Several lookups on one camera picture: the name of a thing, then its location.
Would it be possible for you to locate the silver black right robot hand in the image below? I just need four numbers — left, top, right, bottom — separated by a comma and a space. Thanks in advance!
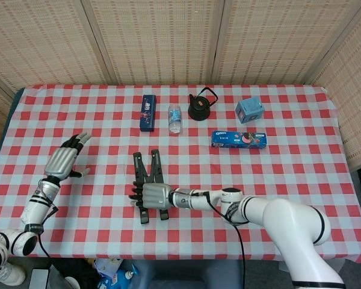
129, 181, 174, 211

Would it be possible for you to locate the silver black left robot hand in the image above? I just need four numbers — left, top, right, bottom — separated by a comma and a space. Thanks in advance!
44, 132, 92, 181

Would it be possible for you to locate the black folding laptop stand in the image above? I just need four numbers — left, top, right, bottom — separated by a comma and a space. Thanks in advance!
132, 149, 170, 225

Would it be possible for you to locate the clear plastic water bottle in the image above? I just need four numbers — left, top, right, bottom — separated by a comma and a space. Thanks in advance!
167, 104, 184, 135

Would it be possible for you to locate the dark blue rectangular box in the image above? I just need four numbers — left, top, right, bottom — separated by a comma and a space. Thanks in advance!
139, 95, 157, 132

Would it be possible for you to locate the dark blue stool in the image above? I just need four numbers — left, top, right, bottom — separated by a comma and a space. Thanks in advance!
138, 258, 244, 289

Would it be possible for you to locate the blue printed plastic bag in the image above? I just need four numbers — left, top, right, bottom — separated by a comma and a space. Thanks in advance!
94, 256, 141, 289

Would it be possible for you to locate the blue Oreo cookie box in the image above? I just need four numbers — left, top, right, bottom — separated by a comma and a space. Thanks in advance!
211, 130, 268, 150

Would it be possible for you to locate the black cast iron kettle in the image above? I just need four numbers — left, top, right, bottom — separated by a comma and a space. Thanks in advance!
187, 87, 219, 122

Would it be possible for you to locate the black bag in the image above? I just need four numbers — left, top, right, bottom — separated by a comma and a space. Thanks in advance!
46, 258, 102, 289

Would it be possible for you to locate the small white box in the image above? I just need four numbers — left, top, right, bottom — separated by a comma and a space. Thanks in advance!
28, 269, 50, 289

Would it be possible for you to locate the white sneaker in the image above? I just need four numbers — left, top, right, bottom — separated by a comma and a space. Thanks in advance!
0, 261, 27, 287

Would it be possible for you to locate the light blue cube box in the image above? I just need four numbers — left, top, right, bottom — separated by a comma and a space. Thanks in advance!
235, 96, 265, 125

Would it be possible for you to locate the red white checkered tablecloth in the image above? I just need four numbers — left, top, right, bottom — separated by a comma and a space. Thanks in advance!
0, 84, 361, 263

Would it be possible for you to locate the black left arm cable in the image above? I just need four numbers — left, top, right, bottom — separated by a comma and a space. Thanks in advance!
37, 204, 64, 278

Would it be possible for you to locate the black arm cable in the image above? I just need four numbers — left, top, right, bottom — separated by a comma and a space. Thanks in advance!
37, 204, 64, 278
192, 191, 247, 289

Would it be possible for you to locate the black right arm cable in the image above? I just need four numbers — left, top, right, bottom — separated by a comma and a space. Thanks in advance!
192, 191, 247, 289

